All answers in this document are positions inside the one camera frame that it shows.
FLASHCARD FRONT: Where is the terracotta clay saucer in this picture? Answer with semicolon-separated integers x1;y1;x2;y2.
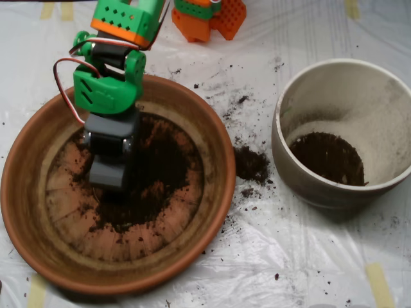
0;73;238;296

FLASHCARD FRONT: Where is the clear plastic sheet cover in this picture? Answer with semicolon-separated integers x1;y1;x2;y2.
0;0;411;308

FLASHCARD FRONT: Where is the orange and green robot base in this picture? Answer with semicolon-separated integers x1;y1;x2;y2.
171;0;247;43

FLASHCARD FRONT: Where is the spilled dark soil pile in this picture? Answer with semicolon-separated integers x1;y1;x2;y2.
234;146;272;185

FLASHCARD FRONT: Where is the white ceramic pot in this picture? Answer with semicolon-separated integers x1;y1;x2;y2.
271;57;411;222

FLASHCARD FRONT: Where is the beige masking tape strip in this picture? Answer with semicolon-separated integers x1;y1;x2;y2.
60;2;75;22
365;262;395;308
40;2;55;20
27;274;48;308
345;0;360;19

